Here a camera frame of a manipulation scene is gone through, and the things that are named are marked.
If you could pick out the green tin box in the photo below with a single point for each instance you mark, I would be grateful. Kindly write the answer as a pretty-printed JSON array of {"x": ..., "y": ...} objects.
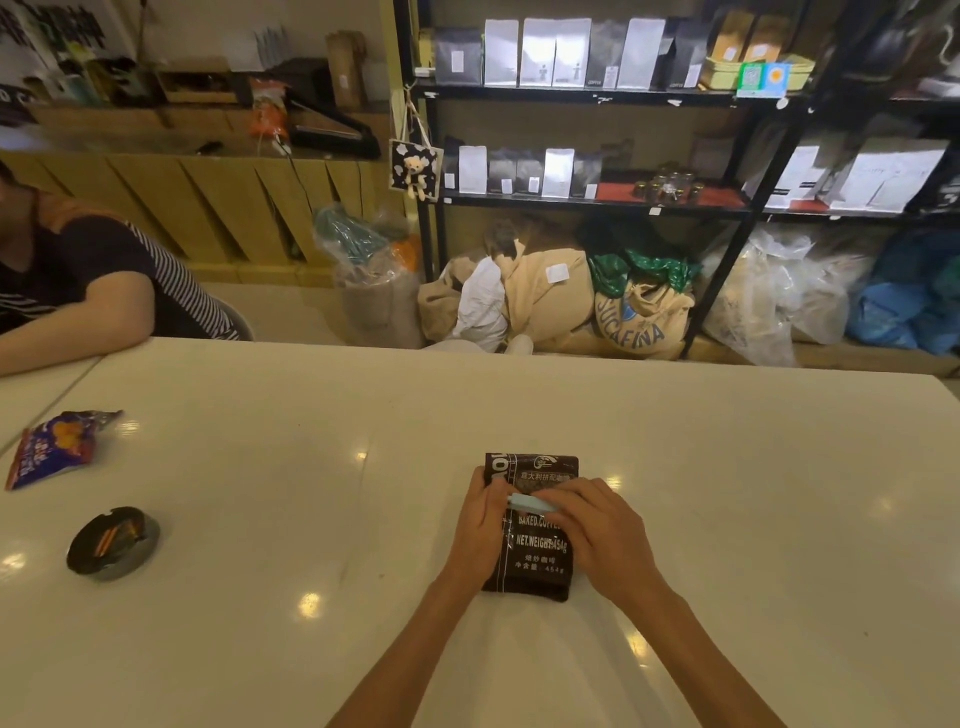
[{"x": 720, "y": 75}]

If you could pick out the black ashtray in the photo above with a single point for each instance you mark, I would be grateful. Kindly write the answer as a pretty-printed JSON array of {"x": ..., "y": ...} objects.
[{"x": 112, "y": 559}]

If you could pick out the person's left forearm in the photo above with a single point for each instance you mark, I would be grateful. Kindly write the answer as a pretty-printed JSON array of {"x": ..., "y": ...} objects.
[{"x": 424, "y": 652}]

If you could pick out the group of small glass jars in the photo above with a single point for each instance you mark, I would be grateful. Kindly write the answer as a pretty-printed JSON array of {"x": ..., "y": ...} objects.
[{"x": 670, "y": 187}]

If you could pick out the hanging bear picture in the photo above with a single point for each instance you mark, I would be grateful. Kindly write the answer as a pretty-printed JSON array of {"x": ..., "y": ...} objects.
[{"x": 415, "y": 169}]

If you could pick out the grey chair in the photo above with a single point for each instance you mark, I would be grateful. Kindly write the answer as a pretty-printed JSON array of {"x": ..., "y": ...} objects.
[{"x": 238, "y": 321}]

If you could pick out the person's right forearm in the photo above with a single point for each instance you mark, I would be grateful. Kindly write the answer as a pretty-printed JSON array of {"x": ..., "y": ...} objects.
[{"x": 697, "y": 660}]

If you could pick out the green and orange code sign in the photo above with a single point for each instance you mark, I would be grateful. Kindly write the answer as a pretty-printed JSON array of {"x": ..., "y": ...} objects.
[{"x": 763, "y": 79}]

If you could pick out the white envelopes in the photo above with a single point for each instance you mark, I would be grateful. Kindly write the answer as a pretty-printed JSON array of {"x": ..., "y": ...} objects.
[{"x": 271, "y": 49}]

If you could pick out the person's right hand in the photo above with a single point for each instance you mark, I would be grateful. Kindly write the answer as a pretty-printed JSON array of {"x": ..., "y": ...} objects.
[{"x": 611, "y": 547}]

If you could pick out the person's left thumb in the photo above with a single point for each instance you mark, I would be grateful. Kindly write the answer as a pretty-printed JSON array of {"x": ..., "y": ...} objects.
[{"x": 504, "y": 498}]

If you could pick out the row of tall coffee packets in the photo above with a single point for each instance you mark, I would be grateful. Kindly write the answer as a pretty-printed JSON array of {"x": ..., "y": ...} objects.
[{"x": 540, "y": 52}]

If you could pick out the large white paper bag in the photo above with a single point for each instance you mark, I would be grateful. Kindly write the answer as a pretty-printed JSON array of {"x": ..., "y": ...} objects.
[{"x": 889, "y": 176}]

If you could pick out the wooden box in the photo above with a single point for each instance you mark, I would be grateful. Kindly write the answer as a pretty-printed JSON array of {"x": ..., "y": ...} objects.
[{"x": 195, "y": 86}]

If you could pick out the black coffee bag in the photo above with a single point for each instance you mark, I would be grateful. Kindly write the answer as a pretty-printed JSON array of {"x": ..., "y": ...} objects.
[{"x": 534, "y": 555}]

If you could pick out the printed burlap sack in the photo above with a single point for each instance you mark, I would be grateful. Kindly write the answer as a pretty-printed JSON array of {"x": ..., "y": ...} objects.
[{"x": 641, "y": 322}]

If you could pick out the orange cigarette butts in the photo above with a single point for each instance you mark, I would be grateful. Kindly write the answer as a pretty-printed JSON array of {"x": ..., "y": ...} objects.
[{"x": 114, "y": 537}]

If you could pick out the tall brown paper bag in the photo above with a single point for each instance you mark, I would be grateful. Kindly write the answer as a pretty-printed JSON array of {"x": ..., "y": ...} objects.
[{"x": 347, "y": 71}]

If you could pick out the black counter device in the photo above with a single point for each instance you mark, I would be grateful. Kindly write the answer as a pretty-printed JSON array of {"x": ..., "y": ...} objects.
[{"x": 334, "y": 135}]

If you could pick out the green plastic liner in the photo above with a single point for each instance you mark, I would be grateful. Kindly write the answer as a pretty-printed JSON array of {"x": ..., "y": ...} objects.
[{"x": 609, "y": 274}]

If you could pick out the blue plastic bags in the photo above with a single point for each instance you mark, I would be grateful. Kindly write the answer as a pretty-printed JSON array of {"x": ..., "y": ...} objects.
[{"x": 911, "y": 300}]

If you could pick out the light blue plastic tool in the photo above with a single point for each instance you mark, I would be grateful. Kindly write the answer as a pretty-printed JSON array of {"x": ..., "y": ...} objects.
[{"x": 525, "y": 502}]

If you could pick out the plain tan burlap sack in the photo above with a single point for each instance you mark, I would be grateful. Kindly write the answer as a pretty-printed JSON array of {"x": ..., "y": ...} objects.
[{"x": 547, "y": 300}]

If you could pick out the brown paper packet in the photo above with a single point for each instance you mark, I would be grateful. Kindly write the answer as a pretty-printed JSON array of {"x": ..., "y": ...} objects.
[
  {"x": 766, "y": 37},
  {"x": 731, "y": 34}
]

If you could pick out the person's right fingers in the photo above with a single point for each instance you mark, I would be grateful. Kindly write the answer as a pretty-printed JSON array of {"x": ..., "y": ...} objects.
[{"x": 570, "y": 501}]

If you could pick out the clear plastic bags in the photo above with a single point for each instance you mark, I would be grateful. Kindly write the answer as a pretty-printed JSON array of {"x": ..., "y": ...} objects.
[{"x": 765, "y": 300}]

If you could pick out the small tan sack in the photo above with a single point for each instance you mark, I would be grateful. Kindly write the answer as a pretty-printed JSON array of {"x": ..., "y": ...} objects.
[{"x": 435, "y": 300}]

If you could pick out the white striped paper bag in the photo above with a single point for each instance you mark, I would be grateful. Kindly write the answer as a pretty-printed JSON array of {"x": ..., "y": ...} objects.
[{"x": 784, "y": 176}]

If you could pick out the black and white poster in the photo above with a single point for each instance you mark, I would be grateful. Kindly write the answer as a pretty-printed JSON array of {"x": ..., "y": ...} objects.
[{"x": 52, "y": 26}]

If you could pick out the blue and red snack packet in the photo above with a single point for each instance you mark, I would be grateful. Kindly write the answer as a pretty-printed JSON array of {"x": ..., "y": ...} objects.
[{"x": 54, "y": 448}]

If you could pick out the person's left hand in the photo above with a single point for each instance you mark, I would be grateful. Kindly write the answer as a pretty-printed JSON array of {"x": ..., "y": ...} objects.
[{"x": 474, "y": 529}]

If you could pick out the black metal shelf unit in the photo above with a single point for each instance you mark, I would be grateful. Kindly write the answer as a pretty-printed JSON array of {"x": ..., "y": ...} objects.
[{"x": 765, "y": 150}]

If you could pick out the row of small coffee packets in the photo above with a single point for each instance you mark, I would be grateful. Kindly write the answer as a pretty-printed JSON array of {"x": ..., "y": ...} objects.
[{"x": 517, "y": 174}]

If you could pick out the clear plastic wrapped sack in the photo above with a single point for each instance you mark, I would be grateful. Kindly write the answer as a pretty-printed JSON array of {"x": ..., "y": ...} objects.
[{"x": 371, "y": 292}]

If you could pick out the red shelf mat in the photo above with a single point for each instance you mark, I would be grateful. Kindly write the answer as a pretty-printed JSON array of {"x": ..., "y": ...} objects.
[{"x": 724, "y": 196}]

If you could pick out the wooden counter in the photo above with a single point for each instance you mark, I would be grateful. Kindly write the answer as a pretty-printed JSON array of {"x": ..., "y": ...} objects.
[{"x": 187, "y": 202}]

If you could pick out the orange packet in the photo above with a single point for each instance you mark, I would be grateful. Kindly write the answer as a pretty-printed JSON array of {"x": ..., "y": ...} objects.
[{"x": 268, "y": 109}]

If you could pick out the white cloth sack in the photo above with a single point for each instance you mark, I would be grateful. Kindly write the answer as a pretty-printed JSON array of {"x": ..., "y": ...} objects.
[{"x": 480, "y": 307}]

